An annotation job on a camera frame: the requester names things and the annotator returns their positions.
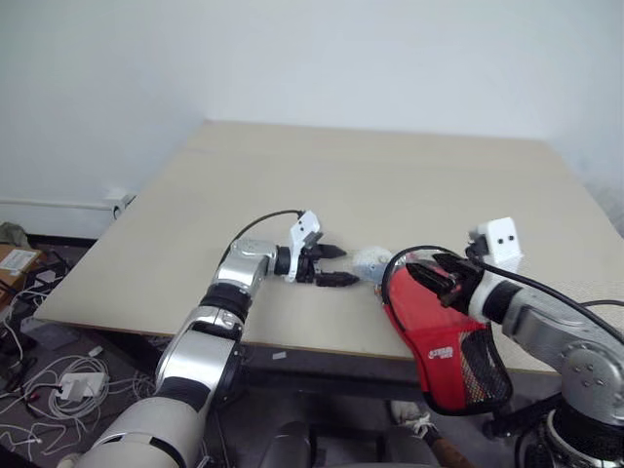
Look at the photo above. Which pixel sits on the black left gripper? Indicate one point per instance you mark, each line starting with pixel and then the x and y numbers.
pixel 308 267

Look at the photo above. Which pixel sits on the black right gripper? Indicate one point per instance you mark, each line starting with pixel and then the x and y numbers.
pixel 463 288

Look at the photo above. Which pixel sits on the red paddle case black mesh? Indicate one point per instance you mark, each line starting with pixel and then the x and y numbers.
pixel 429 336

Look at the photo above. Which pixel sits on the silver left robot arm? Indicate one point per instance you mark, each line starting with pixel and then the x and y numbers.
pixel 195 351

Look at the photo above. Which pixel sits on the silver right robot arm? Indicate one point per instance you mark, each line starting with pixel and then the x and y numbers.
pixel 546 322

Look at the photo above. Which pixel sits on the small white crumpled object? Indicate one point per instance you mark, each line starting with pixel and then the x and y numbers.
pixel 371 263

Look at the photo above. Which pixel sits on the white label sticker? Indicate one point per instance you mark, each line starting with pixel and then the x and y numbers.
pixel 279 356

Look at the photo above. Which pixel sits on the white shoe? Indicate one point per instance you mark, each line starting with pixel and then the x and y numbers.
pixel 409 414

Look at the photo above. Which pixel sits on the dark rounded shape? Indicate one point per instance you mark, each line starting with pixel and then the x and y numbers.
pixel 290 446

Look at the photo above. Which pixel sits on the small white plug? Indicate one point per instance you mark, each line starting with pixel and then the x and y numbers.
pixel 95 350

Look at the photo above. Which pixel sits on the white power adapter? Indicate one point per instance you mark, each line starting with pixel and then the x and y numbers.
pixel 80 386

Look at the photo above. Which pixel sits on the brown cardboard box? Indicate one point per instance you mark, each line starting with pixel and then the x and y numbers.
pixel 17 261

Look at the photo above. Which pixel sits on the olive green bag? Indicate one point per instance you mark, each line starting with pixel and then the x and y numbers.
pixel 11 234

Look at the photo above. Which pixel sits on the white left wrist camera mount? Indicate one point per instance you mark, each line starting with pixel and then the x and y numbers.
pixel 303 228

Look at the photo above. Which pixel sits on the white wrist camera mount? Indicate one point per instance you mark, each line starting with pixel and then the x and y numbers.
pixel 303 228
pixel 502 239

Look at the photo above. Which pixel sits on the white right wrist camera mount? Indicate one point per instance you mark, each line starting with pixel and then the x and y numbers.
pixel 502 239

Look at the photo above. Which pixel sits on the dark table frame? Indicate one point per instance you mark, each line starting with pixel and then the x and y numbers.
pixel 317 371

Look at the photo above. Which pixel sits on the white wall socket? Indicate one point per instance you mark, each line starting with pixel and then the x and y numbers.
pixel 120 204

